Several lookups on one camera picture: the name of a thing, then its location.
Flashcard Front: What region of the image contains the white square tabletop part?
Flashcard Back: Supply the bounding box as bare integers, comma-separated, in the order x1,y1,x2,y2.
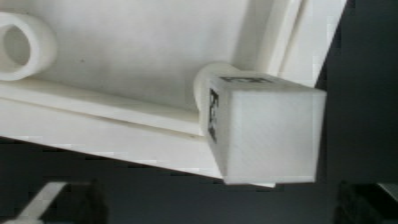
0,0,347,179

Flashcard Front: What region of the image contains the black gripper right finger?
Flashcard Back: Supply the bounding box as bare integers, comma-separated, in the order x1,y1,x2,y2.
332,182,398,224

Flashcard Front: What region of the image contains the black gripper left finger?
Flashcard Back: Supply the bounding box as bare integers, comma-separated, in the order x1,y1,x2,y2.
5,180,112,224

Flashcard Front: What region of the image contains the white table leg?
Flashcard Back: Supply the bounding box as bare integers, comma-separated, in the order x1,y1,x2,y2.
194,63,327,185

